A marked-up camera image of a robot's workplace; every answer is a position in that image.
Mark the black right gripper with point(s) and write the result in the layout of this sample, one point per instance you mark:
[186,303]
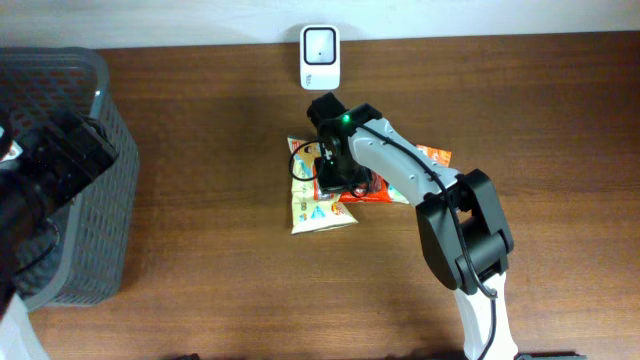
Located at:
[330,182]

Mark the red sweets bag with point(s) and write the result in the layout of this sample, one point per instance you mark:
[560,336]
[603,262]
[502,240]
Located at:
[374,192]

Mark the yellow snack bag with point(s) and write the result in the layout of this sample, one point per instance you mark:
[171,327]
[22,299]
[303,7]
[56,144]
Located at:
[311,210]

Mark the orange tissue pack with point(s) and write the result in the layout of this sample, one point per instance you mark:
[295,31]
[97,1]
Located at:
[440,156]

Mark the green tissue pack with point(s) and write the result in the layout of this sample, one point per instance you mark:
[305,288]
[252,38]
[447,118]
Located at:
[395,196]

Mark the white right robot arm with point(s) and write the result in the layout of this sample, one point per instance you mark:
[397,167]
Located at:
[463,231]

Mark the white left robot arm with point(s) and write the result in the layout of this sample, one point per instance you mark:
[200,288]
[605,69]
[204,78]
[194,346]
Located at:
[40,173]

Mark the grey plastic mesh basket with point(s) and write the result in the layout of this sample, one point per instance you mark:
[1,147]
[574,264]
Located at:
[78,260]

